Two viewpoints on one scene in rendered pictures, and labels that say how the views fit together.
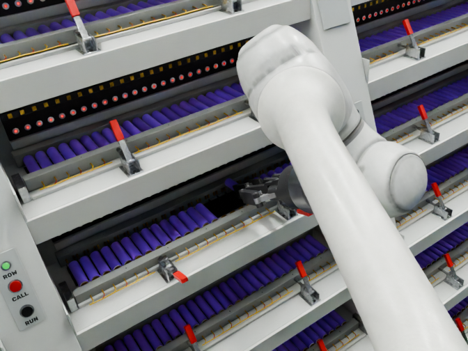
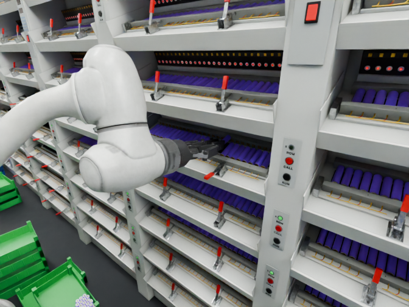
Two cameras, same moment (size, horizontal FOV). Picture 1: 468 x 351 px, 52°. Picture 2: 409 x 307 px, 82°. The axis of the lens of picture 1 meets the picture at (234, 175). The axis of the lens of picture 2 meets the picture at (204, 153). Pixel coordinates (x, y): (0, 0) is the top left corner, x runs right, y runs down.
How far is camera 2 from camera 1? 84 cm
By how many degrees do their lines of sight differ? 60
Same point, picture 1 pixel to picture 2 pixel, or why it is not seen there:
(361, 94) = (305, 136)
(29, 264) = not seen: hidden behind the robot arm
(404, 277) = not seen: outside the picture
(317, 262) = (243, 215)
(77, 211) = not seen: hidden behind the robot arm
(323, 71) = (74, 81)
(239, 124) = (212, 105)
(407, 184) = (83, 173)
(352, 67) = (305, 108)
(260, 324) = (193, 208)
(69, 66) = (139, 38)
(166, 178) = (164, 110)
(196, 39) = (192, 41)
